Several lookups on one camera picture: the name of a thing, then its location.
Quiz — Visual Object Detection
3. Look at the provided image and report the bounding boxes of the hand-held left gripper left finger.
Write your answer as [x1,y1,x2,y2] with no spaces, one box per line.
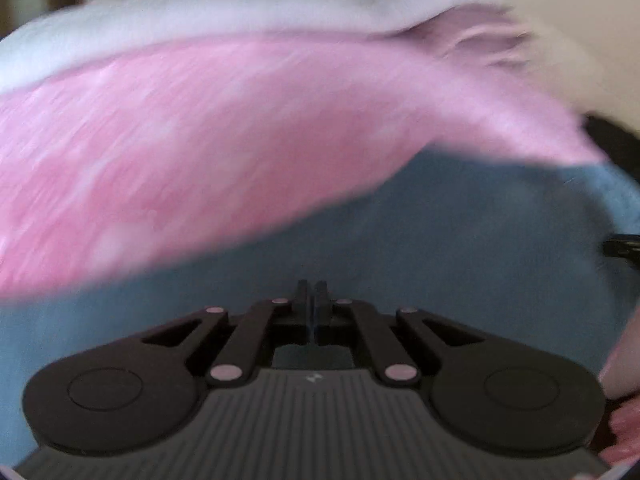
[142,280,312,387]

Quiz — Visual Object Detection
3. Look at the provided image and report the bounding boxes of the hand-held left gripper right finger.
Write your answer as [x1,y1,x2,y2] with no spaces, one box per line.
[313,280,485,388]

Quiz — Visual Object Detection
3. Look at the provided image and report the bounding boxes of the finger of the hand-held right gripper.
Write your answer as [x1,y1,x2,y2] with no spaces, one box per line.
[602,234,640,262]

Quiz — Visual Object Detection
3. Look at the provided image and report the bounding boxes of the blue grey pants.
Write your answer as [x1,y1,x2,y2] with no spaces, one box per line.
[0,147,640,466]

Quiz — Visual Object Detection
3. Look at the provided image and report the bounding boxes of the pink floral blanket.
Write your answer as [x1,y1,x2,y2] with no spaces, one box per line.
[0,2,608,306]

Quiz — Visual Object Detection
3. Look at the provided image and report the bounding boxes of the white ribbed pillow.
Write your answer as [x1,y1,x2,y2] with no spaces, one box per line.
[0,0,511,96]

